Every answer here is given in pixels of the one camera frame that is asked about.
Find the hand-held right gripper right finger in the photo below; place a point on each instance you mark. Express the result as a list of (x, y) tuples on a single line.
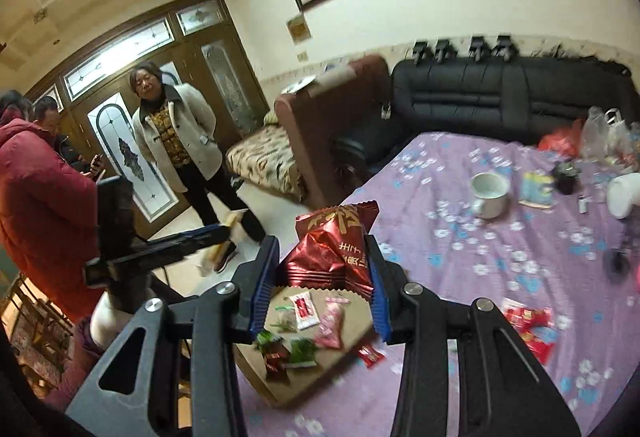
[(379, 289)]

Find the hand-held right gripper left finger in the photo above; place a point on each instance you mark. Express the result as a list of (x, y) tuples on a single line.
[(262, 287)]

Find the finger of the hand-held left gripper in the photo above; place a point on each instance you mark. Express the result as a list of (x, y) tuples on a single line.
[(212, 231)]

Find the small clear green packet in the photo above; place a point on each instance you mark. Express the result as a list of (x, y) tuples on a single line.
[(285, 322)]

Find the cardboard box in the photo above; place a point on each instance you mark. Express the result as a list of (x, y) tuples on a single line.
[(352, 328)]

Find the white red-label snack packet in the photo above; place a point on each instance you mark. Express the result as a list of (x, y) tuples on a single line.
[(304, 309)]

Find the large green snack packet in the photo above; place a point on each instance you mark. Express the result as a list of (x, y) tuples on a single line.
[(270, 342)]

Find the long pink snack packet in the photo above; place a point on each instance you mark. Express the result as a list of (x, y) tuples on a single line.
[(331, 324)]

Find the dark red snack packet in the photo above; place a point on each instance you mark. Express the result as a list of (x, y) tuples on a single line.
[(325, 247)]

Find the small green snack packet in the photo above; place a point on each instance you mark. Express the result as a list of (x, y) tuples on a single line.
[(302, 352)]

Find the small dark red packet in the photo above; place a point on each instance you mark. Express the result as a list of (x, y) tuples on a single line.
[(276, 363)]

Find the person's left forearm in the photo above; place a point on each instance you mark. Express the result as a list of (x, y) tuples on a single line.
[(75, 367)]

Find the black phone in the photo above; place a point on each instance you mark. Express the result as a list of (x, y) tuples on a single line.
[(98, 163)]

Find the wooden glass door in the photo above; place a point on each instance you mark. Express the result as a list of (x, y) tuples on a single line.
[(125, 152)]

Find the small red candy packet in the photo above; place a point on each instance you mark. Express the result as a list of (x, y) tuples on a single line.
[(371, 355)]

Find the purple floral tablecloth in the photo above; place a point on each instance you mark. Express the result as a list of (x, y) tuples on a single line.
[(475, 367)]

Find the white cup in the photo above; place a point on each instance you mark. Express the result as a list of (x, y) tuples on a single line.
[(489, 197)]

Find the bright red snack packet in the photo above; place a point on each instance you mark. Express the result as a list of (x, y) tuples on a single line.
[(522, 317), (542, 346)]

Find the brown sofa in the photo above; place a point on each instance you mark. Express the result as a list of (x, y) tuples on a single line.
[(325, 117)]

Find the small printed booklet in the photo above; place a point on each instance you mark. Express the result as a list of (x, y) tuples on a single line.
[(537, 189)]

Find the small black device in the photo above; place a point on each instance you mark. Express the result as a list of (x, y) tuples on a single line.
[(566, 178)]

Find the black leather sofa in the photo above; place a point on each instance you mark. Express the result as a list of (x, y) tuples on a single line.
[(500, 97)]

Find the red plastic bag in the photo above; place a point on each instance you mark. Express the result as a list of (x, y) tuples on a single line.
[(560, 139)]

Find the black device on sofa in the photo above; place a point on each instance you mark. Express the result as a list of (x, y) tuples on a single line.
[(420, 52), (477, 48), (442, 50), (504, 47)]

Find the white round container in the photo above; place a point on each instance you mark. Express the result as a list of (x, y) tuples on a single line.
[(622, 197)]

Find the white plastic bag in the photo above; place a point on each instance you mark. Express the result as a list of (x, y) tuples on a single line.
[(602, 132)]

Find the small wall calendar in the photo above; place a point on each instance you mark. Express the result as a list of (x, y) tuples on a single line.
[(297, 27)]

